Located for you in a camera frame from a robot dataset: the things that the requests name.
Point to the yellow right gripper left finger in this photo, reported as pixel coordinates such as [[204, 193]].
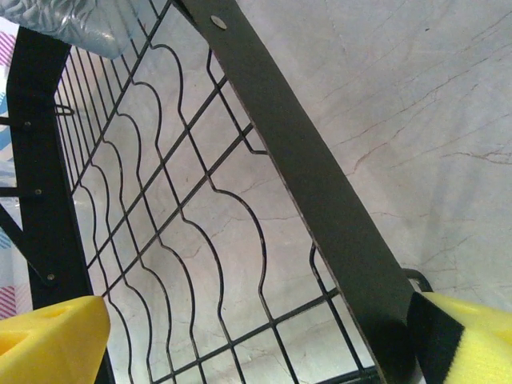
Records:
[[48, 348]]

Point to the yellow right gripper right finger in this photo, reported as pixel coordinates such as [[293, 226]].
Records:
[[480, 348]]

